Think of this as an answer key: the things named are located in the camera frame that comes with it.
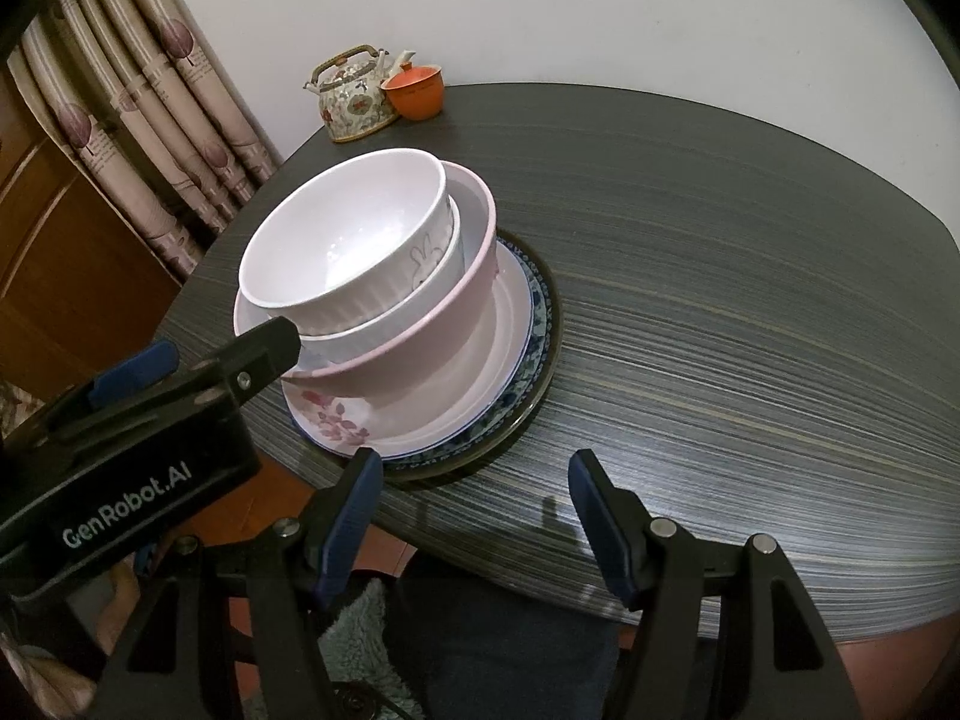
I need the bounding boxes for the person's dark trousers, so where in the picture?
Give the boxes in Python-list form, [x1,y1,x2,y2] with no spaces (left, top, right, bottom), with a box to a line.
[386,559,627,720]

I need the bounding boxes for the beige patterned curtain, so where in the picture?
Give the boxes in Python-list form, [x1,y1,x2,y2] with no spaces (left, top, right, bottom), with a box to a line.
[6,0,284,282]

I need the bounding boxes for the brown wooden cabinet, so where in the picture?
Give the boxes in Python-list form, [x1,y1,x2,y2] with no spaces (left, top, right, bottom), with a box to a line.
[0,75,185,410]

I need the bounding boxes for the white plate with pink flowers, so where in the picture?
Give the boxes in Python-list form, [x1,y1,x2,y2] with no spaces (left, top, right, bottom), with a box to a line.
[232,244,536,463]

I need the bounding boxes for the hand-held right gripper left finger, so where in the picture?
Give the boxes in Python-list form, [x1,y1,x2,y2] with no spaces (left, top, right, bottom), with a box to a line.
[94,448,385,720]

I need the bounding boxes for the grey fuzzy cloth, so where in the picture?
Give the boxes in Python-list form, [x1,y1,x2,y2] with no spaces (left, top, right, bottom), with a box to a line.
[313,577,421,720]

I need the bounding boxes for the orange tea cup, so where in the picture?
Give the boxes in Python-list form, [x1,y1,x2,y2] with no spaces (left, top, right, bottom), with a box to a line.
[380,64,446,123]

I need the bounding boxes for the floral ceramic teapot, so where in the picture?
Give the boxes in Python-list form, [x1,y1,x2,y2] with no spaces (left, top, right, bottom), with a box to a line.
[303,44,417,144]

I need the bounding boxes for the white bowl with rabbit print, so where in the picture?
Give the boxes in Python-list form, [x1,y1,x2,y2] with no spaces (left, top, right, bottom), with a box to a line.
[238,150,460,335]

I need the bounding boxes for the plain white bowl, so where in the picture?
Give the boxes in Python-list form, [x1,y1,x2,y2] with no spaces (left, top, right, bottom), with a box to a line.
[298,191,470,350]

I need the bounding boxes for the pink bowl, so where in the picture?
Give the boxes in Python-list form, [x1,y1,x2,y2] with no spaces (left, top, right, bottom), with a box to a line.
[281,160,500,408]

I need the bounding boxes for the large blue floral plate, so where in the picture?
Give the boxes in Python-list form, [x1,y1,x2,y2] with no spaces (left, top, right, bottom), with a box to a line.
[377,228,565,488]

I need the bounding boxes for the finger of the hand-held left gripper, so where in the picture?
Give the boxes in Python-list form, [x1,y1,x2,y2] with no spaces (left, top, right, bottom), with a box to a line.
[75,340,183,412]
[45,315,303,452]

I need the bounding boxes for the small blue floral plate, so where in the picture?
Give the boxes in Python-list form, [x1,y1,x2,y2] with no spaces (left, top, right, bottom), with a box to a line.
[386,235,554,467]

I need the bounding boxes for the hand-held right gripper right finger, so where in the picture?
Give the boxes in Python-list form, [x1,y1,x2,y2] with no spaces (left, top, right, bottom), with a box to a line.
[568,448,863,720]

